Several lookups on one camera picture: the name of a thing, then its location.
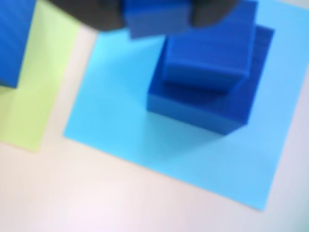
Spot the small blue cube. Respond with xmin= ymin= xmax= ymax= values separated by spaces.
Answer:
xmin=161 ymin=0 xmax=258 ymax=86

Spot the blue paper square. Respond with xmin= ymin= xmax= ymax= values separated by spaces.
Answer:
xmin=62 ymin=0 xmax=309 ymax=211

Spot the tiny blue cube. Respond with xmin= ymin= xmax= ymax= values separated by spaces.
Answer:
xmin=122 ymin=0 xmax=194 ymax=40

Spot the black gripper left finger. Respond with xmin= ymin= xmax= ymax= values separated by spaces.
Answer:
xmin=48 ymin=0 xmax=125 ymax=31

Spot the green paper square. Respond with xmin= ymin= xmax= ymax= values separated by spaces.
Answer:
xmin=0 ymin=0 xmax=82 ymax=153

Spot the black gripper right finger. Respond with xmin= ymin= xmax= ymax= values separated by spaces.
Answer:
xmin=192 ymin=0 xmax=242 ymax=27

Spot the medium blue cube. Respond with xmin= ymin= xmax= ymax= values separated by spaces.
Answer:
xmin=146 ymin=24 xmax=276 ymax=136

